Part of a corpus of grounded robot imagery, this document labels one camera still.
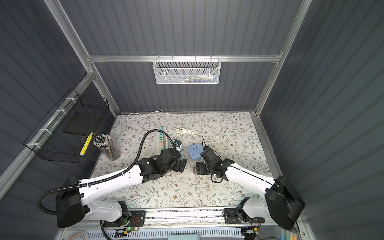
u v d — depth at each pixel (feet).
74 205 1.28
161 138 3.17
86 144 2.28
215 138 3.45
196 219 2.45
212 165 2.10
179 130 3.49
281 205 1.36
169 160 1.88
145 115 3.92
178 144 2.24
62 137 2.35
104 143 2.69
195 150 3.18
